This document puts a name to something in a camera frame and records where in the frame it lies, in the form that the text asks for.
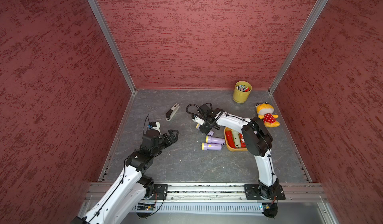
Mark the purple flashlight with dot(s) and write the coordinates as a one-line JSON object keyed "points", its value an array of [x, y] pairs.
{"points": [[211, 133], [210, 146], [215, 140]]}

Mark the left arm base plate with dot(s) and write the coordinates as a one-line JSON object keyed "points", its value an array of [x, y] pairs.
{"points": [[156, 192]]}

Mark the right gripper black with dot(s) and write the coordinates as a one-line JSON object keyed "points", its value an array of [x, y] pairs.
{"points": [[204, 130]]}

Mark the yellow-green pen cup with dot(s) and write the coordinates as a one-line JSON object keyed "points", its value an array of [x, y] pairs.
{"points": [[242, 91]]}

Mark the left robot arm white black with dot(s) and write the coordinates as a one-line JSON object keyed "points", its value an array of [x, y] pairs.
{"points": [[132, 185]]}

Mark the grey white stapler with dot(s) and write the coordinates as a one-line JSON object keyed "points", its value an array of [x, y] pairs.
{"points": [[172, 111]]}

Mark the yellow plastic storage tray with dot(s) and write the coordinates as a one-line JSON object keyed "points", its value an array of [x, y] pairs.
{"points": [[233, 150]]}

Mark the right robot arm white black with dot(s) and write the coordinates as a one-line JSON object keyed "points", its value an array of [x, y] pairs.
{"points": [[258, 142]]}

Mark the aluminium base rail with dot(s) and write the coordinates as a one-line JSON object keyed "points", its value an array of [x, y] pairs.
{"points": [[218, 198]]}

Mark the purple flashlight top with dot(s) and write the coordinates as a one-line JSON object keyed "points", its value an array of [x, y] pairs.
{"points": [[211, 133]]}

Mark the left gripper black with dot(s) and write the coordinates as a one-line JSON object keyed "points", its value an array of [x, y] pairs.
{"points": [[173, 138]]}

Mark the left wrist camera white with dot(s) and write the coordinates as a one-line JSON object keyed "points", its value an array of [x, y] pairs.
{"points": [[154, 126]]}

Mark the green flashlight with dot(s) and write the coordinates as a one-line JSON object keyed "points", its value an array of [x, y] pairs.
{"points": [[236, 139]]}

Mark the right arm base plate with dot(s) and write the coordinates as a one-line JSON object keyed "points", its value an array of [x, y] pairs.
{"points": [[263, 193]]}

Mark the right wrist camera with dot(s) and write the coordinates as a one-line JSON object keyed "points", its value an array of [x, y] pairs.
{"points": [[203, 113]]}

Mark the orange plush toy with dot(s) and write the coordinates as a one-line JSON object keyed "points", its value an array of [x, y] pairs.
{"points": [[265, 112]]}

